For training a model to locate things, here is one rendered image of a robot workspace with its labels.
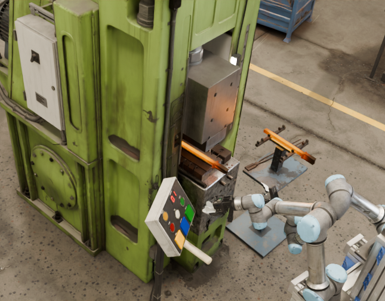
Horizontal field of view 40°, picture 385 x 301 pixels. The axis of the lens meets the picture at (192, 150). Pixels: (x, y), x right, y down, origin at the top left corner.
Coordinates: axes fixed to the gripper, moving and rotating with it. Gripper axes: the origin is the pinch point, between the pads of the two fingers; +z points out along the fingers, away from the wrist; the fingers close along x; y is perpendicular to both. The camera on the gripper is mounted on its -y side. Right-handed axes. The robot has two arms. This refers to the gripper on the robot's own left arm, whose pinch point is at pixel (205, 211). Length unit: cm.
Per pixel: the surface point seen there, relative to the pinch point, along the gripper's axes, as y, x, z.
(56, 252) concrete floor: -37, -18, 147
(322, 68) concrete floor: -124, -362, -5
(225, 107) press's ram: 34, -49, -16
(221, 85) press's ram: 53, -41, -23
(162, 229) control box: 16.0, 26.9, 10.9
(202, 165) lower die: 0.0, -43.2, 13.3
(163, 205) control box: 22.3, 15.7, 10.4
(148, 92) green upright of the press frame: 72, -16, 5
